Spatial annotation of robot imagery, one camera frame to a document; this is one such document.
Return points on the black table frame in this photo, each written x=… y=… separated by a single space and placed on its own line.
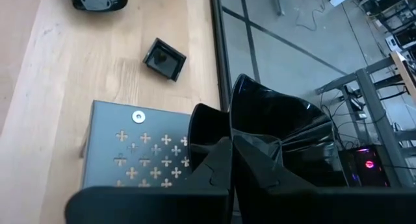
x=218 y=39

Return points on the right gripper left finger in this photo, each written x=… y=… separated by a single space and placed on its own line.
x=182 y=204

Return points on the grey desk leg frame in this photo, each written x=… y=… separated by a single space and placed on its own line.
x=370 y=97

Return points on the shell-shaped black plate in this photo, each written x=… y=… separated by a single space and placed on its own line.
x=276 y=120

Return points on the computer tower with red light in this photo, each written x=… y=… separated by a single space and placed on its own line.
x=364 y=165

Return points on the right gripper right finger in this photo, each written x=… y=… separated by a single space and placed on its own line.
x=325 y=207

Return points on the wooden desk top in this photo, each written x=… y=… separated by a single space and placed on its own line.
x=404 y=74

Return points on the wooden desk grey legs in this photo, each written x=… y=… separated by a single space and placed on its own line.
x=278 y=1

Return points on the black equipment rack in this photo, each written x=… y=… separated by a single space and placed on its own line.
x=396 y=16

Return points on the small square black plate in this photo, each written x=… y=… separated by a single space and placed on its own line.
x=164 y=59

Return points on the silver washer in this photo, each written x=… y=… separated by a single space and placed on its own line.
x=138 y=117

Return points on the grey perforated metal shelf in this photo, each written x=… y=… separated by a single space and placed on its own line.
x=107 y=143

